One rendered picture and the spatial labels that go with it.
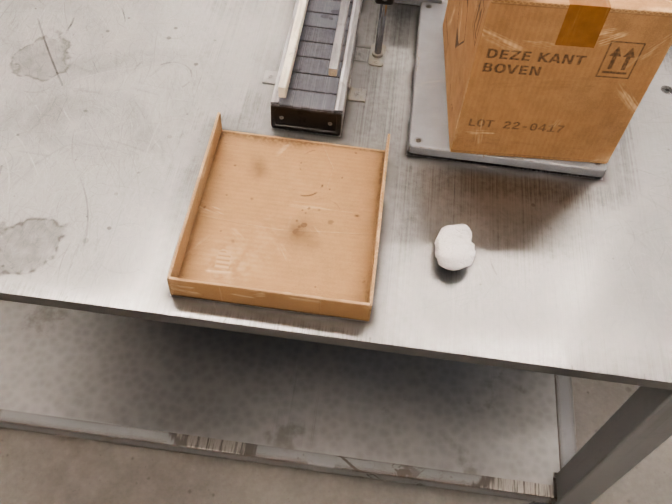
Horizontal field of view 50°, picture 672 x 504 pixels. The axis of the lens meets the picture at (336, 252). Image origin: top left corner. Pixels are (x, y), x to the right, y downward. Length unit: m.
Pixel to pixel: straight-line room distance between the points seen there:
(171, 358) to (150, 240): 0.63
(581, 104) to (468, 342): 0.37
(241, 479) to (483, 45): 1.13
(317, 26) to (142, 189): 0.41
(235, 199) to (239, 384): 0.61
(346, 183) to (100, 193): 0.35
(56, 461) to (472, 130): 1.21
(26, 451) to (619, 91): 1.44
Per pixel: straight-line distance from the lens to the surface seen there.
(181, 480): 1.73
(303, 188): 1.05
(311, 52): 1.19
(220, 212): 1.03
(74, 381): 1.63
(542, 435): 1.60
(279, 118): 1.12
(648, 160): 1.23
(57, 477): 1.80
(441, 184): 1.09
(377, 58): 1.27
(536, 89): 1.03
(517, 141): 1.10
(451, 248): 0.97
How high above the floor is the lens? 1.64
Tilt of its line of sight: 55 degrees down
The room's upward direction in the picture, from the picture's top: 6 degrees clockwise
